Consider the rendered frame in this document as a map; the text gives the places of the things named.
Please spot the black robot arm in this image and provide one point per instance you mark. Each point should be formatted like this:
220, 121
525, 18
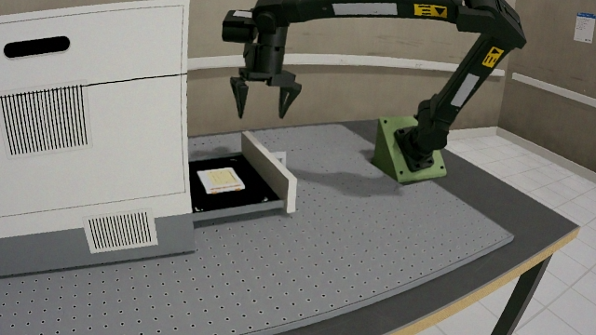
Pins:
494, 17

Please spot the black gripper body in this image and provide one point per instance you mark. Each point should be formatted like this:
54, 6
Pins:
267, 66

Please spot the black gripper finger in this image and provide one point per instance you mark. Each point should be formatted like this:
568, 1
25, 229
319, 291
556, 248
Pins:
242, 91
293, 93

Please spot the white imager box with drawer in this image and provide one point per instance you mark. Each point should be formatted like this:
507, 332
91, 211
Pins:
94, 163

